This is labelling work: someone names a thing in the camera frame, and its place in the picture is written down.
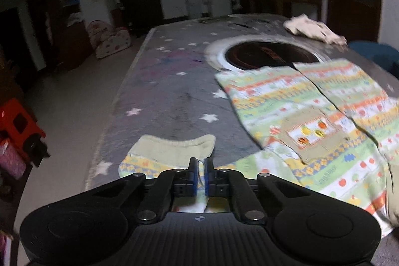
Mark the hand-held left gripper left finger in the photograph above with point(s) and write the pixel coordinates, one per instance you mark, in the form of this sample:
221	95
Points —
194	182

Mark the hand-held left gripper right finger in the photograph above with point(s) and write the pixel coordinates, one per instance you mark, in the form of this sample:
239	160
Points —
208	182

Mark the colourful patterned child's jacket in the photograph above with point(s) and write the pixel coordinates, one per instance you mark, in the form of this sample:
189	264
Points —
280	97

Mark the grey star-print table cover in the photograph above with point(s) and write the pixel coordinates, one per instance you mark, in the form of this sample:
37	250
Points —
168	91

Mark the round black induction cooktop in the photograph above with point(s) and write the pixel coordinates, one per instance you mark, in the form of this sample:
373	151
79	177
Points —
265	54

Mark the flat dark bar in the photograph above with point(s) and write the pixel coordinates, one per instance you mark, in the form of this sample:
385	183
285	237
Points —
207	20

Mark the polka-dot play tent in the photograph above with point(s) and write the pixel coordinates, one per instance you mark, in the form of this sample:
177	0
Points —
109	40

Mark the white water dispenser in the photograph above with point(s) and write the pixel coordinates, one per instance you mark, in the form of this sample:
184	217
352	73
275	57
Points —
193	2

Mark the red plastic stool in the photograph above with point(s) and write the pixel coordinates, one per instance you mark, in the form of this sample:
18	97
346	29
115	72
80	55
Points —
18	122

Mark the cream garment with number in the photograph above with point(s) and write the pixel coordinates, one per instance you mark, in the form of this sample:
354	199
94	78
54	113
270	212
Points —
311	27

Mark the brown wooden desk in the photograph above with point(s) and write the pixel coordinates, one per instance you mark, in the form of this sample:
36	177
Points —
299	1

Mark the dark open shelf unit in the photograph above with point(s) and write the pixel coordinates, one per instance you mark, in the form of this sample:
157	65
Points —
62	19

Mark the blue sofa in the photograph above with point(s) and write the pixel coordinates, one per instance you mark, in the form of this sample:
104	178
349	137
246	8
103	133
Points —
377	52

